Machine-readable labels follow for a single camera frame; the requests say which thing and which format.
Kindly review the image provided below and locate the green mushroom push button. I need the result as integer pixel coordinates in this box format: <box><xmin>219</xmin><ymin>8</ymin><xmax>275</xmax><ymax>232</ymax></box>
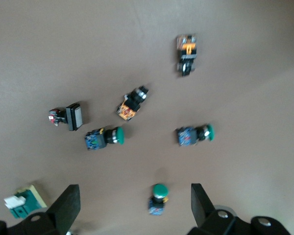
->
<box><xmin>84</xmin><ymin>126</ymin><xmax>126</xmax><ymax>151</ymax></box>
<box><xmin>175</xmin><ymin>123</ymin><xmax>215</xmax><ymax>147</ymax></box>
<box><xmin>147</xmin><ymin>183</ymin><xmax>170</xmax><ymax>216</ymax></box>

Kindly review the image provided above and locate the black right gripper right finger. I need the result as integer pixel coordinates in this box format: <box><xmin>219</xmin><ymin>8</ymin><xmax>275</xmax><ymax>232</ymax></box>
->
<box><xmin>187</xmin><ymin>183</ymin><xmax>292</xmax><ymax>235</ymax></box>

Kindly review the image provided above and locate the black orange selector switch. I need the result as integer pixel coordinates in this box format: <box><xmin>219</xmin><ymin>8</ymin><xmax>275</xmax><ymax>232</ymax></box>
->
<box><xmin>175</xmin><ymin>33</ymin><xmax>198</xmax><ymax>77</ymax></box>
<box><xmin>116</xmin><ymin>85</ymin><xmax>149</xmax><ymax>122</ymax></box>

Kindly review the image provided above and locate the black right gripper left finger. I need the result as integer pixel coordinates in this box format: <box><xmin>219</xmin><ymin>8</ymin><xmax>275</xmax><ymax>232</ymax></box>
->
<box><xmin>0</xmin><ymin>184</ymin><xmax>81</xmax><ymax>235</ymax></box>

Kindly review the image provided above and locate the green load switch white lever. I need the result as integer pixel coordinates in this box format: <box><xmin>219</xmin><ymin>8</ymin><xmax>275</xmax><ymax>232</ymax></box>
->
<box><xmin>3</xmin><ymin>184</ymin><xmax>48</xmax><ymax>220</ymax></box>

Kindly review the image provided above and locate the brown paper table cover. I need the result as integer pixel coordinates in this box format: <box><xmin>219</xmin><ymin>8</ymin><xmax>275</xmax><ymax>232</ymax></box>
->
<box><xmin>0</xmin><ymin>0</ymin><xmax>294</xmax><ymax>235</ymax></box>

